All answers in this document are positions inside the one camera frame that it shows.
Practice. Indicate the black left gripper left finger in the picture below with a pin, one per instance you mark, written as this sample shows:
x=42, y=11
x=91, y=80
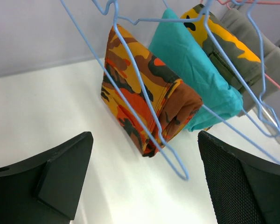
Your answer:
x=46, y=188

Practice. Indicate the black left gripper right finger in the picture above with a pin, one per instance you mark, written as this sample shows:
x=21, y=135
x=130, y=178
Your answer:
x=244, y=188

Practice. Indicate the orange camouflage trousers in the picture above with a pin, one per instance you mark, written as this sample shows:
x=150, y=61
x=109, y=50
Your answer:
x=175, y=103

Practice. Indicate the grey trousers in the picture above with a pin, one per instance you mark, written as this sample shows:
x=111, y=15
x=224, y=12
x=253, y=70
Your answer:
x=240, y=26

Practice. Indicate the yellow camouflage trousers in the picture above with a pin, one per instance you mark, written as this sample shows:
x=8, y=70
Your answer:
x=244, y=60

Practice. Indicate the teal trousers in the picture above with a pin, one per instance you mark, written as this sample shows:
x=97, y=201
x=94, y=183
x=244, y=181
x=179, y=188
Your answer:
x=177, y=48

